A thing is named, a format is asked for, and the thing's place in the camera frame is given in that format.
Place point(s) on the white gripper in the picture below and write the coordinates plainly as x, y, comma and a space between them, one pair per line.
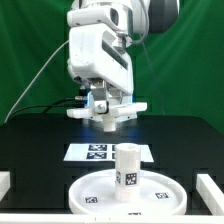
91, 55

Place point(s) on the white round table top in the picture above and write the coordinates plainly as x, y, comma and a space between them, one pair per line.
97, 193

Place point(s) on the white table base plate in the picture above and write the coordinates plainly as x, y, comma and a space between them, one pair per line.
111, 120

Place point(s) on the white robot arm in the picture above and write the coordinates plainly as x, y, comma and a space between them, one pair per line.
143, 16

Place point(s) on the white marker sheet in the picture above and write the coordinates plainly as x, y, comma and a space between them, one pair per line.
102, 152

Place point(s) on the green backdrop curtain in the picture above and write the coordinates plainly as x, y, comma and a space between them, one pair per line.
180, 72

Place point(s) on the white left fence block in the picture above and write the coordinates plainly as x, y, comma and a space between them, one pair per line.
4, 183

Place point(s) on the white fence block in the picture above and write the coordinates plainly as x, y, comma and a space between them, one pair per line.
4, 183
211, 194

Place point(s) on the white right fence block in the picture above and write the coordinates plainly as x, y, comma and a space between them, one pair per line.
211, 194

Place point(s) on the black camera stand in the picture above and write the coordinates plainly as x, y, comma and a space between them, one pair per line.
82, 99

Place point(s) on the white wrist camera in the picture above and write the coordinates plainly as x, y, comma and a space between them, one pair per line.
114, 17

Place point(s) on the white front rail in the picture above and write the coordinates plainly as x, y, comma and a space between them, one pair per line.
85, 219

